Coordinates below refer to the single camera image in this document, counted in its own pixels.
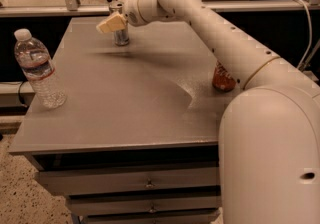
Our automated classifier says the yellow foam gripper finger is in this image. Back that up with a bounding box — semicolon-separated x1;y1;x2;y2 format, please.
96;11;127;33

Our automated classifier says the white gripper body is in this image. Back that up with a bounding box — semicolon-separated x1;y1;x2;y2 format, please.
122;0;167;27

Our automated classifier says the silver blue redbull can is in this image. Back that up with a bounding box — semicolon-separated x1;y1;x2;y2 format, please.
109;1;129;46

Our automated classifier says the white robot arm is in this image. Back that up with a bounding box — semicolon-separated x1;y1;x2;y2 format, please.
97;0;320;224

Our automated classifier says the red coca-cola can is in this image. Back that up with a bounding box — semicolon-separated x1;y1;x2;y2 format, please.
212;62;236;92

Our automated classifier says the clear plastic water bottle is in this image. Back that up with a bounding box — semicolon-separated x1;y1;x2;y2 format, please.
14;28;67;109

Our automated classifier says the grey drawer cabinet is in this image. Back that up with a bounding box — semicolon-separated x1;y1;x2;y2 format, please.
10;18;229;224

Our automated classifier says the white cable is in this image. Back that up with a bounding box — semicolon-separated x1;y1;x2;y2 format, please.
290;0;314;69

